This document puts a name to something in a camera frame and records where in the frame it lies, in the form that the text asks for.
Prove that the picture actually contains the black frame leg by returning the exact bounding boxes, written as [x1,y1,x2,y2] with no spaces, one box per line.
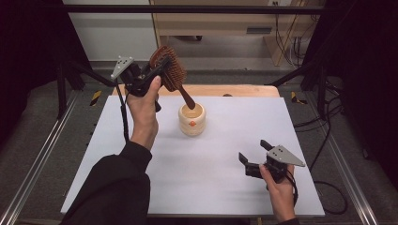
[265,59,329,121]
[55,58,117,120]

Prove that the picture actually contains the black desk cables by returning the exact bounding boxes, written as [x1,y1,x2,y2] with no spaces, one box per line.
[274,12,314,68]

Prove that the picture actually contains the cream ribbed cup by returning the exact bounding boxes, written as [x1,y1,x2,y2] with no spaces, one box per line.
[177,102,207,138]

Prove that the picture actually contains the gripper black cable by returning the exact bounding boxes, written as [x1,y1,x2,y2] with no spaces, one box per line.
[285,172,300,208]
[115,78,130,144]

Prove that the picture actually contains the black curtain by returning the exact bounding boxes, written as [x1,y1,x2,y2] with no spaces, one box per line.
[0,0,92,143]
[302,0,398,184]

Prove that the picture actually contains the yellow black floor tape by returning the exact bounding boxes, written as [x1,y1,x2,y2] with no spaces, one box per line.
[290,90,308,106]
[89,90,103,108]

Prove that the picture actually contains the wooden table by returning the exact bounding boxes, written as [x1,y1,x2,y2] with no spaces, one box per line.
[111,83,281,98]

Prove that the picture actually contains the wooden desk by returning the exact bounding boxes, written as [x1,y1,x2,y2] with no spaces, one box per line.
[149,0,327,68]

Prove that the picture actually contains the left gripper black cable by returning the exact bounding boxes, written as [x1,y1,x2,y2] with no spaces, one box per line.
[115,78,130,144]

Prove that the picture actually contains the black frame crossbar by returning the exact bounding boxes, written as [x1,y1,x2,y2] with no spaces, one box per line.
[61,4,327,14]

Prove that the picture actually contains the person's right hand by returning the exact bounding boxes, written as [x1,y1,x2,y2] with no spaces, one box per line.
[258,163,297,224]

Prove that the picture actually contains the aluminium floor rail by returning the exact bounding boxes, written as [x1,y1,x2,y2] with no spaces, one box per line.
[303,92,380,225]
[0,89,80,225]

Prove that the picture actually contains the person's left hand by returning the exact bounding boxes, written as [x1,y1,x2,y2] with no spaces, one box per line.
[125,75,162,151]

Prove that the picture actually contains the black floor cable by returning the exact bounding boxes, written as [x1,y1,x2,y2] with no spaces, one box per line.
[294,81,349,217]

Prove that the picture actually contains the wooden hairbrush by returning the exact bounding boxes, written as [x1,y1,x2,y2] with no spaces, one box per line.
[148,45,197,111]

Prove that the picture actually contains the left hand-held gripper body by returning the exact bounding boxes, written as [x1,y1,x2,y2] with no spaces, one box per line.
[110,55,163,113]

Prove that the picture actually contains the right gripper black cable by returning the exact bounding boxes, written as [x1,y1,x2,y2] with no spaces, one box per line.
[285,172,300,208]

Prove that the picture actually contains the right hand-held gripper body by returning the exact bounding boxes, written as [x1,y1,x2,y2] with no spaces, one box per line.
[244,144,307,185]

